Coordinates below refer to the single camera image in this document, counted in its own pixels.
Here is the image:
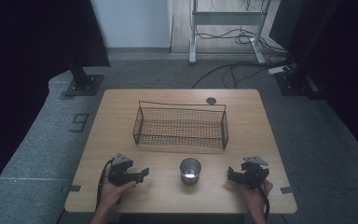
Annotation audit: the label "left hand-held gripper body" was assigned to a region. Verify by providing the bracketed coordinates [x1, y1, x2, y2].
[107, 152, 138, 188]

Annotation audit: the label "black stand with base plate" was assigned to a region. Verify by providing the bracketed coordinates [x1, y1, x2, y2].
[63, 57, 105, 97]
[274, 60, 323, 98]

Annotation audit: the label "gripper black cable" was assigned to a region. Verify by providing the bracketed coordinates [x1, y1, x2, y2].
[95, 158, 116, 210]
[255, 176, 271, 221]

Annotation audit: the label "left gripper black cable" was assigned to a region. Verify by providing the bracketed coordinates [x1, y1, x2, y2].
[95, 158, 116, 210]

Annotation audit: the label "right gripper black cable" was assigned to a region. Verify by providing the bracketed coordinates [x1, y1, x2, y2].
[255, 176, 271, 221]

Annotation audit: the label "dark curtain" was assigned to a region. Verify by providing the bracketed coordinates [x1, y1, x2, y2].
[0, 0, 111, 206]
[268, 0, 358, 166]

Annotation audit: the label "black wire mesh basket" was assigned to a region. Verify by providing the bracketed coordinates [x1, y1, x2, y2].
[131, 100, 230, 150]

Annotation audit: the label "person's left hand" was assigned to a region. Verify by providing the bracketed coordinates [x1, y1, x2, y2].
[99, 176, 137, 216]

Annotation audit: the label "metal cup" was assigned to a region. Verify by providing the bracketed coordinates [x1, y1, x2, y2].
[179, 156, 202, 187]

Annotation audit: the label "tangled black floor cables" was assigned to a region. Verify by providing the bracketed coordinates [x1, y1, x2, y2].
[195, 26, 290, 59]

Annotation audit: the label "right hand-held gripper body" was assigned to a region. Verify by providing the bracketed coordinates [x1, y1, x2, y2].
[241, 155, 270, 190]

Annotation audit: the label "white metal desk frame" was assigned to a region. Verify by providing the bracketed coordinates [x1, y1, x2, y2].
[188, 0, 273, 65]

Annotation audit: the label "dark floor socket plate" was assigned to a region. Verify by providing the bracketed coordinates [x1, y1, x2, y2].
[69, 113, 90, 133]

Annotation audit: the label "person's right hand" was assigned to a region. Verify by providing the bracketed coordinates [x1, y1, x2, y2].
[238, 179, 274, 219]

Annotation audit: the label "long black floor cable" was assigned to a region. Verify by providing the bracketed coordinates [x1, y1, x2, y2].
[191, 59, 295, 90]

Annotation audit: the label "white power strip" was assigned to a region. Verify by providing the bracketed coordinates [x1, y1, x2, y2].
[267, 64, 291, 76]

